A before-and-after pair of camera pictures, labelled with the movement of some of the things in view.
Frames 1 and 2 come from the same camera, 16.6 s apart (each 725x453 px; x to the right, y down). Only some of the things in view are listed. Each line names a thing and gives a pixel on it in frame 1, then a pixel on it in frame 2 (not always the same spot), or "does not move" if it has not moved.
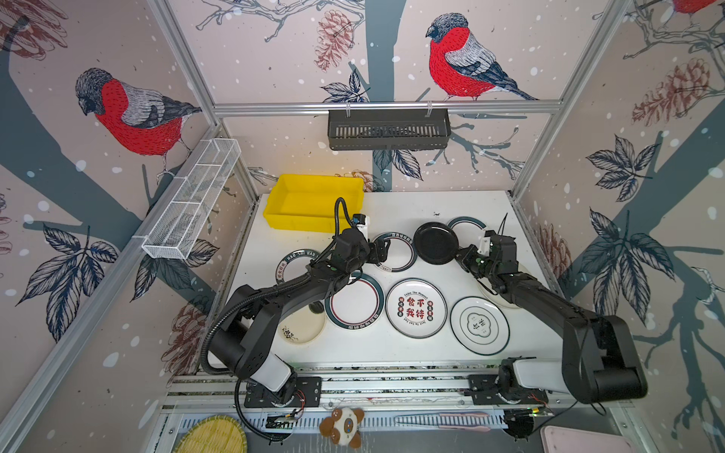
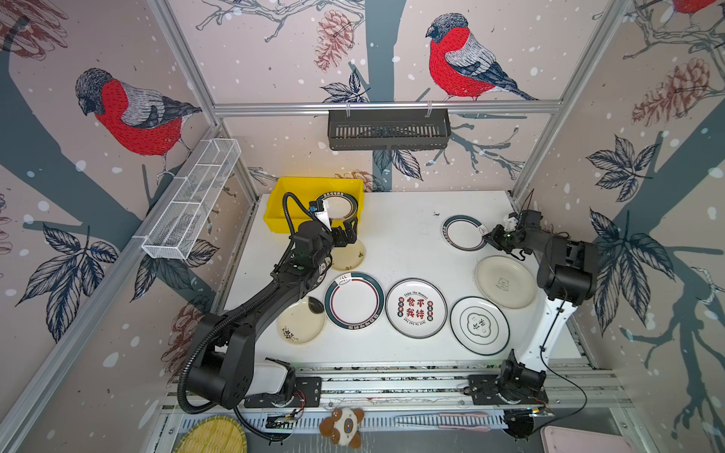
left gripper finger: x=380 y=254 → x=350 y=232
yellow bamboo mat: x=217 y=433 does not move
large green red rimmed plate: x=357 y=305 does not move
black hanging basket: x=423 y=129 does not move
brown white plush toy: x=343 y=427 does not move
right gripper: x=465 y=259 → x=497 y=237
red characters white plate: x=416 y=308 does not move
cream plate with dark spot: x=302 y=326 does not move
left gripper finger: x=382 y=245 → x=339 y=238
